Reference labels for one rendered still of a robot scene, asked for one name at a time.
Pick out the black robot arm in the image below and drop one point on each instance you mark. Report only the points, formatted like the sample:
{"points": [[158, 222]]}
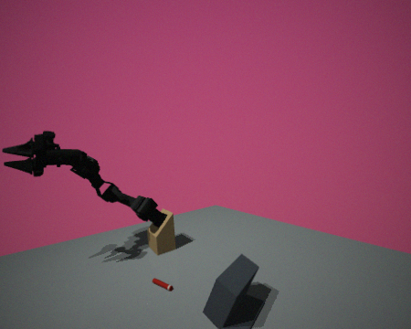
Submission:
{"points": [[88, 167]]}

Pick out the dark grey panel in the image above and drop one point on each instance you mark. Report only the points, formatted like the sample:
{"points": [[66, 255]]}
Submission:
{"points": [[229, 306]]}

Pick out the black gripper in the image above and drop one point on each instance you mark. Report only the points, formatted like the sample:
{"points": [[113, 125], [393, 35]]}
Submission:
{"points": [[44, 156]]}

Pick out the dark red peg with white band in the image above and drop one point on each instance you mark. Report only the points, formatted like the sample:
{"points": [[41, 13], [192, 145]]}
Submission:
{"points": [[163, 285]]}

